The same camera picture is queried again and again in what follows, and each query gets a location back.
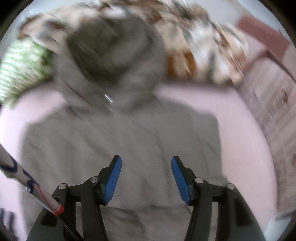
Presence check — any leaf print fleece blanket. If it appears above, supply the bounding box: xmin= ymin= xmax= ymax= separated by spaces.
xmin=17 ymin=1 xmax=248 ymax=86

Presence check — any pink red padded headboard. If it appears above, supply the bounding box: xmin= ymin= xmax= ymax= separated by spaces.
xmin=235 ymin=14 xmax=296 ymax=79

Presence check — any olive quilted hooded jacket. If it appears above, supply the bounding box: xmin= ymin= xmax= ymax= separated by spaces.
xmin=21 ymin=17 xmax=227 ymax=240

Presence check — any striped floral cushion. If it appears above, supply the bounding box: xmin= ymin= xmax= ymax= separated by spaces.
xmin=238 ymin=58 xmax=295 ymax=215

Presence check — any white blue red cable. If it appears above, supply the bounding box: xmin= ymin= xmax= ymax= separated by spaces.
xmin=0 ymin=143 xmax=65 ymax=217

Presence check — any green white patterned pillow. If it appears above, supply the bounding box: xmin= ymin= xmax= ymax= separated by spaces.
xmin=1 ymin=38 xmax=55 ymax=108

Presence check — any pink quilted mattress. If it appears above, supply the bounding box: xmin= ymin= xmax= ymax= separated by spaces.
xmin=1 ymin=84 xmax=282 ymax=240

